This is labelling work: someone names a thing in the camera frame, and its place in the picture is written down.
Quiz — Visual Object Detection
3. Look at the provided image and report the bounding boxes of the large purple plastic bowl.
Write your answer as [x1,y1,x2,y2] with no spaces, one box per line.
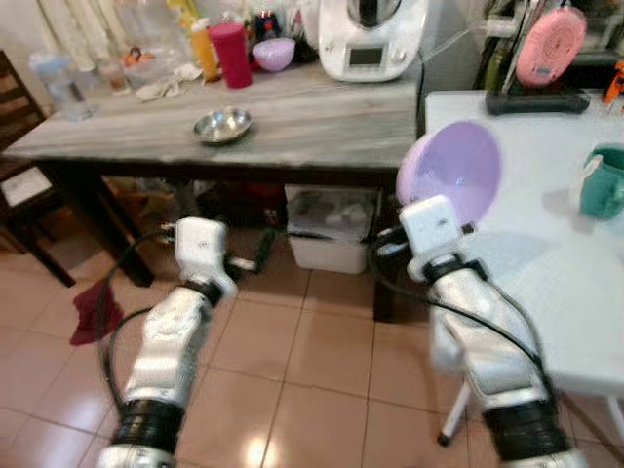
[396,120,505,229]

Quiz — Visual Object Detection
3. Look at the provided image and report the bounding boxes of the white plastic storage box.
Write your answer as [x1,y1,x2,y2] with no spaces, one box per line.
[284,184,382,275]

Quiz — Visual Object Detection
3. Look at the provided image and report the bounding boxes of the grey wooden table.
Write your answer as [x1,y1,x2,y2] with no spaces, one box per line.
[0,60,428,325]

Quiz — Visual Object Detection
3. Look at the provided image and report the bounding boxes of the stainless steel bowl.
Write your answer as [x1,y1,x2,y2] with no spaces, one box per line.
[192,106,254,147]

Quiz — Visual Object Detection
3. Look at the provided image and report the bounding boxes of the dark red cloth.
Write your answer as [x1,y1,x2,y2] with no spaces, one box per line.
[69,280,127,348]

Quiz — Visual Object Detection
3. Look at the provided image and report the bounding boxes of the white crumpled cloth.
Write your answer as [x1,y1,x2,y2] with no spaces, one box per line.
[134,63,204,103]

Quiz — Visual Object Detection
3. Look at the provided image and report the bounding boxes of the small purple bowl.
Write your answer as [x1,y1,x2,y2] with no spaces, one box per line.
[252,38,297,74]

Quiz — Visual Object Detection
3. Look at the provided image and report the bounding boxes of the red plastic tumbler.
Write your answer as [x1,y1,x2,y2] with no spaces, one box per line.
[207,20,254,91]

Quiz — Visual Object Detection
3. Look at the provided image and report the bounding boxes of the orange plastic bottle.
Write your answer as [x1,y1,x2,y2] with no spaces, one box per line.
[188,17,222,84]

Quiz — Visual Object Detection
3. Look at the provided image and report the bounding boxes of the clear container with orange food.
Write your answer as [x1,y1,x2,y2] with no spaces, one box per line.
[118,44,183,91]

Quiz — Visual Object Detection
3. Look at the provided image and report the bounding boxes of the dark jar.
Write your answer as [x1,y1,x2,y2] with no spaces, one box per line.
[251,9,285,42]

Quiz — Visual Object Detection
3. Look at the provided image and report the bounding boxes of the dark wooden chair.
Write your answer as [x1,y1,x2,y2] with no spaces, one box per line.
[0,49,77,290]

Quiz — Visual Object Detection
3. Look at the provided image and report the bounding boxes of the green ceramic mug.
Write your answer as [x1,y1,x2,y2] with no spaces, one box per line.
[579,144,624,221]

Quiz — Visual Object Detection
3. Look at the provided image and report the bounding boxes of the white kitchen cooking machine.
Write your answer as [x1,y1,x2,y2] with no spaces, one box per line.
[317,0,431,84]

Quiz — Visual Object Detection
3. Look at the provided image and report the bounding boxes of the clear plastic pitcher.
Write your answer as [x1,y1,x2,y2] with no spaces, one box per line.
[28,52,99,123]

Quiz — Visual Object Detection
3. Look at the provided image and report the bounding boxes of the white folding table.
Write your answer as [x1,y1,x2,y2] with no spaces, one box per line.
[421,90,624,449]

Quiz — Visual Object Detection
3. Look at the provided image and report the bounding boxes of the orange and black tool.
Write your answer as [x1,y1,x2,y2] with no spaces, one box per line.
[603,59,624,105]

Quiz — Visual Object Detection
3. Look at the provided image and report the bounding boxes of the black flat stand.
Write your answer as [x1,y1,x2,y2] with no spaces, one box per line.
[485,86,592,117]

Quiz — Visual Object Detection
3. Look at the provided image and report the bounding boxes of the pink round disc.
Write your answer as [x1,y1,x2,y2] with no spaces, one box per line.
[514,7,589,90]

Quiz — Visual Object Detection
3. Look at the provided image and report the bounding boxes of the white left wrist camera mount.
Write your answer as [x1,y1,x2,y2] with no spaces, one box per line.
[173,217,239,290]

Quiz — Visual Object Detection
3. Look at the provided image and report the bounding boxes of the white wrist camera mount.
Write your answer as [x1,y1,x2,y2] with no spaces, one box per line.
[400,195,469,270]
[173,217,239,290]

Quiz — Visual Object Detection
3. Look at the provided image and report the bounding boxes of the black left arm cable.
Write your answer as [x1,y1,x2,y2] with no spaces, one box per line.
[96,228,188,415]

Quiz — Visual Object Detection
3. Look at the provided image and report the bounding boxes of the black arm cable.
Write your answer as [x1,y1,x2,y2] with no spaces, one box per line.
[368,228,559,396]
[96,228,188,415]

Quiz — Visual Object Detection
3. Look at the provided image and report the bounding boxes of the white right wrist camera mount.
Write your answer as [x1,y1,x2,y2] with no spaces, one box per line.
[400,195,469,270]

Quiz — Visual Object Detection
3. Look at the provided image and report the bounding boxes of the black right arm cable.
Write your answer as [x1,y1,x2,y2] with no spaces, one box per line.
[368,228,559,396]

